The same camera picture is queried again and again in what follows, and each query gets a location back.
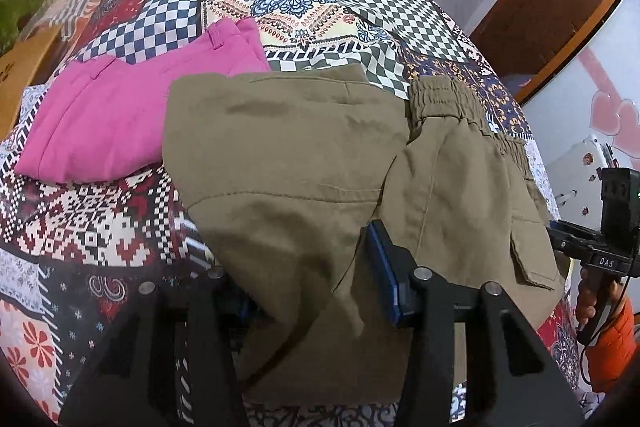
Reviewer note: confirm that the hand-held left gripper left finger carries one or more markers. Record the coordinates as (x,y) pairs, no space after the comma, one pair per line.
(212,302)

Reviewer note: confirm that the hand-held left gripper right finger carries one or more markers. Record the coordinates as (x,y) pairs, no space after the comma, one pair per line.
(385,272)

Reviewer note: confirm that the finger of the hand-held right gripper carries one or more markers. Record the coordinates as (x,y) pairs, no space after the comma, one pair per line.
(570,234)

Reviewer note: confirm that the khaki pants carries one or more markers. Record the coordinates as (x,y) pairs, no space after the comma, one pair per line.
(300,167)

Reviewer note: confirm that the person's right forearm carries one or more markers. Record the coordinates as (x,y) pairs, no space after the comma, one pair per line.
(615,347)

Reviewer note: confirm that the pink pants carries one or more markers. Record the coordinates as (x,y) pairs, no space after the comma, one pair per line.
(110,117)

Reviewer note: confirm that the person's right hand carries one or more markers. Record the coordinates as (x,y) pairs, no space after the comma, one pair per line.
(585,297)

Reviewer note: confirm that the white plastic object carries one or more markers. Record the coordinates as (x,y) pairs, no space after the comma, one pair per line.
(575,177)

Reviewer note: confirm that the patchwork printed blanket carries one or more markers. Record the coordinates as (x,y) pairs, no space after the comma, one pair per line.
(300,7)

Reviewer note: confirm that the brown cardboard box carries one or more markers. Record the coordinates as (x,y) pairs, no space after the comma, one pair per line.
(25,67)

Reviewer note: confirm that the white panel with wooden frame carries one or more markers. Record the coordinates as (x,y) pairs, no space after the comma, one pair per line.
(600,67)

